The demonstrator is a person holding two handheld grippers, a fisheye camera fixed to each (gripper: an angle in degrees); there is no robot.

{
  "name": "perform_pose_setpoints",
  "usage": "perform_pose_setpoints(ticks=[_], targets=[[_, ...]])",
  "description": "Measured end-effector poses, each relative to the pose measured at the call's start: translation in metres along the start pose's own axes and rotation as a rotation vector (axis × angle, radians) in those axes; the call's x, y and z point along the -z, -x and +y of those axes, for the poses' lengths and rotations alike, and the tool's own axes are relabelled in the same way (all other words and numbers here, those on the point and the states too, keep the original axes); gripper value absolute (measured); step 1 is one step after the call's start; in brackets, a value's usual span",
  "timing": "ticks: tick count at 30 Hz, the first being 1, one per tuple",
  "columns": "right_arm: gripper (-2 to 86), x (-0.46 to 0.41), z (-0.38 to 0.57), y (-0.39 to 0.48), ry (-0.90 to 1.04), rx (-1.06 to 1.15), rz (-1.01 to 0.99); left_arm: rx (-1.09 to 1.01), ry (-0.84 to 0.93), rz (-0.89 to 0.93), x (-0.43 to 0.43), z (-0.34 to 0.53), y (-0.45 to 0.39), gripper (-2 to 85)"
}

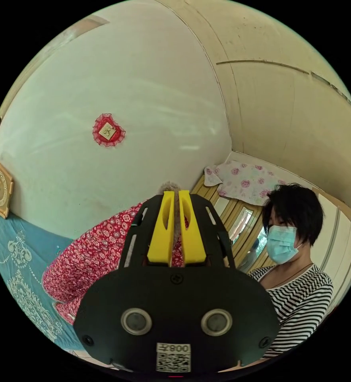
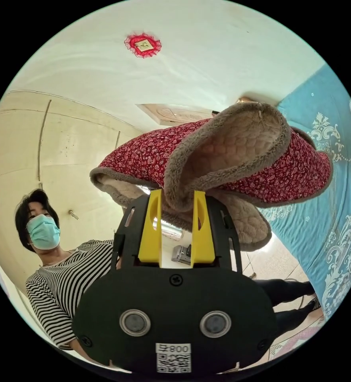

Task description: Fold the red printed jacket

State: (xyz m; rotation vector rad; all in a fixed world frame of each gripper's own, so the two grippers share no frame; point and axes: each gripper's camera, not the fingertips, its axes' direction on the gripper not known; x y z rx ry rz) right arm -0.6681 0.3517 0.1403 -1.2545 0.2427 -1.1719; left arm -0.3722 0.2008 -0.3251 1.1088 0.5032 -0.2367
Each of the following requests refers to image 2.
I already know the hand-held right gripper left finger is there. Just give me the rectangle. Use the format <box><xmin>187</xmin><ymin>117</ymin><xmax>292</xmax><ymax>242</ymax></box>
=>
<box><xmin>138</xmin><ymin>189</ymin><xmax>164</xmax><ymax>268</ymax></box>

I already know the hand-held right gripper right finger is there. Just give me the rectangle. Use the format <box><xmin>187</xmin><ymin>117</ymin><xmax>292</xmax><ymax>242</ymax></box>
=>
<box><xmin>190</xmin><ymin>191</ymin><xmax>216</xmax><ymax>268</ymax></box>

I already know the red printed jacket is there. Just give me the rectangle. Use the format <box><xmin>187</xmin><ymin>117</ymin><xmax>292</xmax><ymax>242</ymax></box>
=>
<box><xmin>89</xmin><ymin>101</ymin><xmax>334</xmax><ymax>253</ymax></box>

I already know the bed with blue printed sheet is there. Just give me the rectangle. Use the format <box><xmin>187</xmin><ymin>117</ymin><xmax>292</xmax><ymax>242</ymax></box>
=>
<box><xmin>257</xmin><ymin>62</ymin><xmax>351</xmax><ymax>320</ymax></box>

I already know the person's body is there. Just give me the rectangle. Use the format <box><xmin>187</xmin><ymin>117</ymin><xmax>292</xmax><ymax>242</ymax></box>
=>
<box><xmin>14</xmin><ymin>188</ymin><xmax>322</xmax><ymax>352</ymax></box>

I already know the pink patterned mat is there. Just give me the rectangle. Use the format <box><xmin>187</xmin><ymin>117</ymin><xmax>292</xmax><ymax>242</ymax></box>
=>
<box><xmin>267</xmin><ymin>318</ymin><xmax>326</xmax><ymax>362</ymax></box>

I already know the wooden door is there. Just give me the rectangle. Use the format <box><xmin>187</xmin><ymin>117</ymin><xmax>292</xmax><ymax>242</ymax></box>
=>
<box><xmin>136</xmin><ymin>103</ymin><xmax>221</xmax><ymax>127</ymax></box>

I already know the red lace ceiling ornament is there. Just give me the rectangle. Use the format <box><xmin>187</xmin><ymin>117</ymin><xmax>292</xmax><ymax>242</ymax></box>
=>
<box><xmin>124</xmin><ymin>33</ymin><xmax>163</xmax><ymax>59</ymax></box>

